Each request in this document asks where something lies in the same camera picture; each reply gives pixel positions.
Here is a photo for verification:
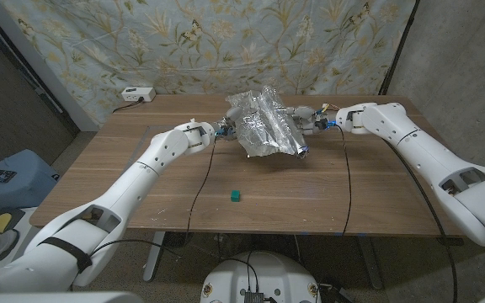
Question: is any floral printed backdrop cloth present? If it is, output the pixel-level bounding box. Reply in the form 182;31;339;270
0;0;417;127

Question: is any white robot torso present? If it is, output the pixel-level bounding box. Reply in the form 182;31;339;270
200;251;322;303

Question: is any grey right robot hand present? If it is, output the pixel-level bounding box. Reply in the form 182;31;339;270
286;104;338;136

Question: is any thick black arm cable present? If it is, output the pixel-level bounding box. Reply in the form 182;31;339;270
382;137;460;303

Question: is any black power strip cord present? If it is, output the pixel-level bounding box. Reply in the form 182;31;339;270
111;97;145;114

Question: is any grey table leg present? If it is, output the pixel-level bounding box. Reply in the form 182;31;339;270
142;231;168;282
354;235;385;290

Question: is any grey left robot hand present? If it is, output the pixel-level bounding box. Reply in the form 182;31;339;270
216;105;248;142

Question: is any black backdrop pole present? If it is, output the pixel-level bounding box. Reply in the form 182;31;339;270
377;0;421;96

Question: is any black perforated panel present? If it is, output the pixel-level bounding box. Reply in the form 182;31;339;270
0;3;80;178

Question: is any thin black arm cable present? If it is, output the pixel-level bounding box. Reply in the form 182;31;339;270
89;137;218;259
336;125;353;237

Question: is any white power strip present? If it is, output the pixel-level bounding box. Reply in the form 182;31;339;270
120;86;157;103

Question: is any crinkled aluminum foil sheet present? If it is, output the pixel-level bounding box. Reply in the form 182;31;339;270
225;85;311;160

